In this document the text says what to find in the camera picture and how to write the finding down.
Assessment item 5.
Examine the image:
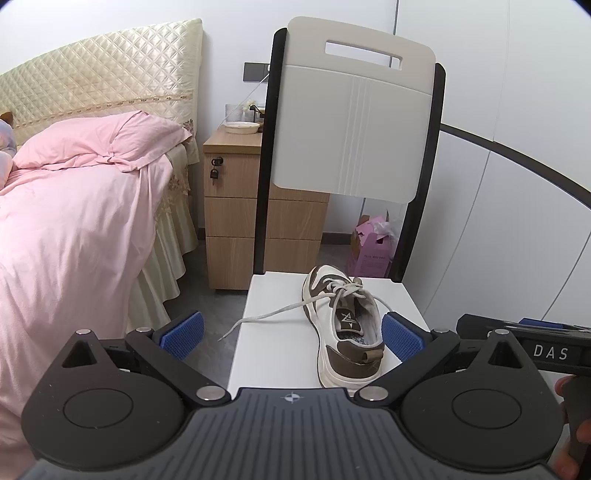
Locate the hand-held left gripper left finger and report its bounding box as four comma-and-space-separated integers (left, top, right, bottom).
60, 310, 232, 408

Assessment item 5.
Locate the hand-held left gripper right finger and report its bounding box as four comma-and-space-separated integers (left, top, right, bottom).
353, 311, 525, 408

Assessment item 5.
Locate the white and brown sneaker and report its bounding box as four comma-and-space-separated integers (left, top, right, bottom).
301, 264, 386, 388

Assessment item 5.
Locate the white shoelace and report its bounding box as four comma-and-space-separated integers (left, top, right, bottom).
218, 276, 393, 342

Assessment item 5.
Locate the person's right hand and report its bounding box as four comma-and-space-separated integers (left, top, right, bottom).
551, 375, 591, 480

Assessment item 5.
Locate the pink cardboard box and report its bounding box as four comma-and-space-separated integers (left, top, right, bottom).
346, 210, 398, 279

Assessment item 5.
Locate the wooden drawer cabinet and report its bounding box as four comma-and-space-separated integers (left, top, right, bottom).
203, 127, 331, 291

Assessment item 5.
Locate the pink blanket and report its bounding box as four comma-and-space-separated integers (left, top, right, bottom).
0, 148, 176, 467

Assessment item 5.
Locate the pink pillow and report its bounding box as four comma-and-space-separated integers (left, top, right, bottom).
13, 111, 192, 174

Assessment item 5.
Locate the small dried plant pot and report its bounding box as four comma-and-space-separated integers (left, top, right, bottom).
245, 99, 266, 132

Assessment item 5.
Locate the cream quilted headboard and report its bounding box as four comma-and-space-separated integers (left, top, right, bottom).
0, 18, 204, 139

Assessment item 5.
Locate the white chair with black frame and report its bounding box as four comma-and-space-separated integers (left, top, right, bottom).
227, 16, 446, 391

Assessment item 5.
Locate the dark wall socket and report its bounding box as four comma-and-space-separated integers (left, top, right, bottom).
242, 62, 271, 83

